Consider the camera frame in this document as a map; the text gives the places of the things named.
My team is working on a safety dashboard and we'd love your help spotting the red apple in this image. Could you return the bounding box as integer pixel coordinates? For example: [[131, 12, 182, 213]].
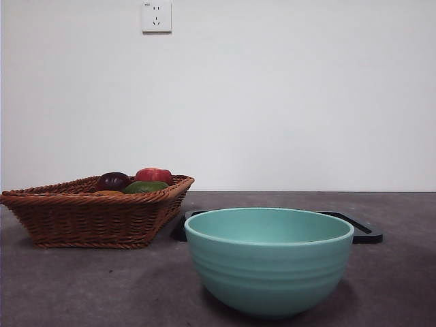
[[134, 167, 174, 187]]

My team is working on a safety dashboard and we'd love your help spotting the green avocado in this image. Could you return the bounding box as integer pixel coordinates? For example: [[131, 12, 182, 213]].
[[122, 181, 170, 195]]

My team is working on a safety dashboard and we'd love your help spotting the white wall socket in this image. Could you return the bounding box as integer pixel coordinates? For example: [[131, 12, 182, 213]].
[[142, 1, 172, 35]]

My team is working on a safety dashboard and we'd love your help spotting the dark purple plum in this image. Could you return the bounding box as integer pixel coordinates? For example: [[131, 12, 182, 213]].
[[96, 172, 132, 192]]

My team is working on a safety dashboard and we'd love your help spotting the brown wicker basket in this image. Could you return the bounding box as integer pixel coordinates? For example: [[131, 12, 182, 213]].
[[0, 174, 196, 249]]

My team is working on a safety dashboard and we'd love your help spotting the dark rectangular tray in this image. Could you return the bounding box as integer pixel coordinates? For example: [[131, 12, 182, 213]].
[[169, 210, 384, 245]]

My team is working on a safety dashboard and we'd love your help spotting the teal ribbed bowl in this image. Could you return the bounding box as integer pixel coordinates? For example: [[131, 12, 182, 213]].
[[183, 206, 356, 320]]

